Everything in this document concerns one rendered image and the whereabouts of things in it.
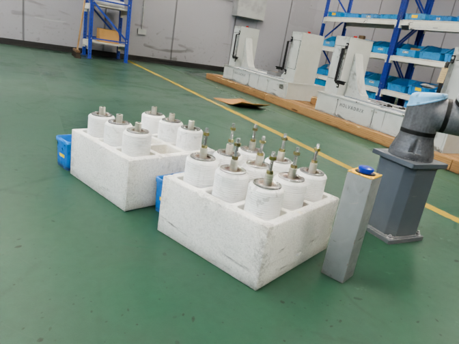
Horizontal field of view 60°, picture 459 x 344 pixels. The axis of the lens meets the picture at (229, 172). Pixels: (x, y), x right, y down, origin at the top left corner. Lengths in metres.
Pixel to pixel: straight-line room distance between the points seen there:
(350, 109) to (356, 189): 2.71
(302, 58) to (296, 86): 0.30
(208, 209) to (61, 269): 0.39
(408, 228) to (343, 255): 0.48
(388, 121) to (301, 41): 1.54
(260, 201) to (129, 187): 0.50
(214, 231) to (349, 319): 0.40
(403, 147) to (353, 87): 2.55
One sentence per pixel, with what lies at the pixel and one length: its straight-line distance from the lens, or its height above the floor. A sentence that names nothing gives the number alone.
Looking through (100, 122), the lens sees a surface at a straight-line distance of 1.55.
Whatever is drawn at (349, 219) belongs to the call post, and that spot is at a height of 0.19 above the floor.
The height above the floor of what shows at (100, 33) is 0.37.
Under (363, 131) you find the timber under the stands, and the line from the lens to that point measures 3.55.
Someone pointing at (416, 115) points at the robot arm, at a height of 0.45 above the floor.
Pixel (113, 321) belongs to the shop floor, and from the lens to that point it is 0.92.
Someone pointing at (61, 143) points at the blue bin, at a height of 0.10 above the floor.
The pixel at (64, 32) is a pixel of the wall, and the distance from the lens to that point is 7.31.
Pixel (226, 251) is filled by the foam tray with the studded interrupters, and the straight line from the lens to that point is 1.08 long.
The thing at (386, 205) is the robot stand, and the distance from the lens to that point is 1.54.
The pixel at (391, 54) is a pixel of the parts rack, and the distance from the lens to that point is 7.08.
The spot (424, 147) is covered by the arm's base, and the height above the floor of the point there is 0.35.
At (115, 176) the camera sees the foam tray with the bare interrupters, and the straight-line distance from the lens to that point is 1.39.
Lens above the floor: 0.59
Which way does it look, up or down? 18 degrees down
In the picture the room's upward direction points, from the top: 10 degrees clockwise
